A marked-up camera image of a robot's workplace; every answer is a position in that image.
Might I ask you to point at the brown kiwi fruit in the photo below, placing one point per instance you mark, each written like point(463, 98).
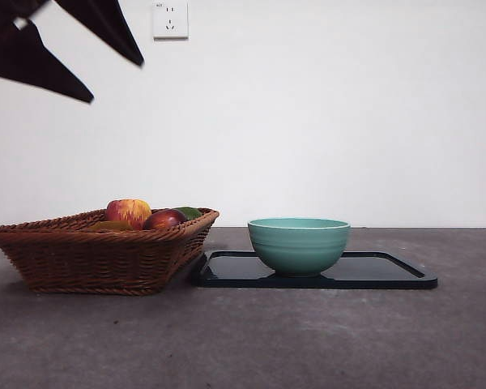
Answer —
point(111, 226)

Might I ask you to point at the dark red plum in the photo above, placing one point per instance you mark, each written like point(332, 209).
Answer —
point(164, 221)

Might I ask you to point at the red yellow apple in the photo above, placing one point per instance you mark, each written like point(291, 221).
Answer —
point(127, 212)

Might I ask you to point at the white wall socket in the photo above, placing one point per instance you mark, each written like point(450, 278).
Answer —
point(170, 22)

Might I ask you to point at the brown wicker basket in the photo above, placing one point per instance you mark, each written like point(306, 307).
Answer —
point(93, 263)

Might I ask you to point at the teal ceramic bowl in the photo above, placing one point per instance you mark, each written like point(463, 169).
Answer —
point(299, 247)

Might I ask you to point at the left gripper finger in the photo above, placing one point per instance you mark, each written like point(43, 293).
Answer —
point(105, 24)
point(24, 56)

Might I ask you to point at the black rectangular tray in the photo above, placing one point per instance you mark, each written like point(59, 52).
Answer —
point(235, 269)

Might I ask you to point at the green avocado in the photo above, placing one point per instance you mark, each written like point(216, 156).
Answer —
point(191, 212)

